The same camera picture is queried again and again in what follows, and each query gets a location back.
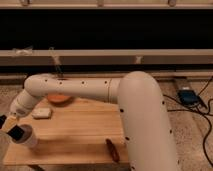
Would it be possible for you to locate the black eraser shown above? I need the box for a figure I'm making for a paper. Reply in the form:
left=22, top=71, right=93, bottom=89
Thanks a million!
left=7, top=126, right=24, bottom=141

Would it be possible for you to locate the orange bowl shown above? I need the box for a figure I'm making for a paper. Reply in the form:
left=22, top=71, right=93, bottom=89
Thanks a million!
left=46, top=93, right=71, bottom=104

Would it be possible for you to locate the white sponge block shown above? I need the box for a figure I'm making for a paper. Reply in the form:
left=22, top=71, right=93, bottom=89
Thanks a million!
left=32, top=108, right=52, bottom=119

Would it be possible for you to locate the brown red pen knife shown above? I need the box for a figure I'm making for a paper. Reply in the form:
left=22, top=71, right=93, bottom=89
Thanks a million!
left=106, top=139, right=120, bottom=163

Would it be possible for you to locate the black cable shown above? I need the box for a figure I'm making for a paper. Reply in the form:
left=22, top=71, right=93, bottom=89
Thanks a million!
left=162, top=75, right=213, bottom=168

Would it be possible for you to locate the metal rail shelf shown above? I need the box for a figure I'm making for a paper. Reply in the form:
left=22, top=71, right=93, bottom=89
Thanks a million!
left=0, top=49, right=213, bottom=66

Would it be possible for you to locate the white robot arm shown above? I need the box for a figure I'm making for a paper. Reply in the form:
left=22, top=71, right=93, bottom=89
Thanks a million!
left=9, top=71, right=181, bottom=171

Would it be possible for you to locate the blue black device box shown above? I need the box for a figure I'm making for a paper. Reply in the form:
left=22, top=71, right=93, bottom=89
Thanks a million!
left=178, top=88, right=199, bottom=105

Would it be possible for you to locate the white ceramic cup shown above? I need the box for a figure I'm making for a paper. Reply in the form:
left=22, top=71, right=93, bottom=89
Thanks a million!
left=13, top=124, right=38, bottom=148

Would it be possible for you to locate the wooden table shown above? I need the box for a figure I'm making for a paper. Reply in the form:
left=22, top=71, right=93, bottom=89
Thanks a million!
left=3, top=99, right=128, bottom=165

